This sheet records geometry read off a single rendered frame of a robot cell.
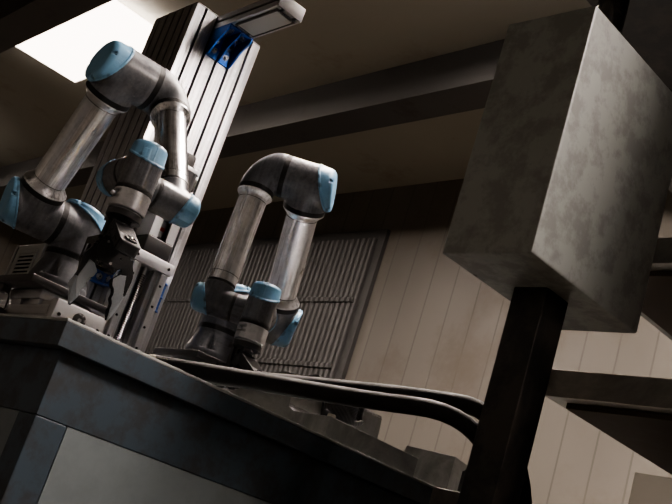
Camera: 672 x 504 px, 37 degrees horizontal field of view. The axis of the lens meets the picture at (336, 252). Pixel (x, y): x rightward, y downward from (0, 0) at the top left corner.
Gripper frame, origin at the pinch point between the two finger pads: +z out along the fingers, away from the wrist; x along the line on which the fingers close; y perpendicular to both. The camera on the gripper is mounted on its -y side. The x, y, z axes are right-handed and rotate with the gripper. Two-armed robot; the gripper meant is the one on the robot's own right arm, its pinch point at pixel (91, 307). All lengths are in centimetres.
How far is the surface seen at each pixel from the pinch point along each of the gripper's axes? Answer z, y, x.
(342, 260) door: -162, 357, -280
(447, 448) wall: -50, 226, -296
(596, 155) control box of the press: -34, -87, -31
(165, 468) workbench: 26, -49, -2
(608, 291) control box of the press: -17, -85, -42
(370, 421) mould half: 1, -17, -59
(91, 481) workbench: 31, -50, 9
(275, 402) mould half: 5.5, -16.4, -35.5
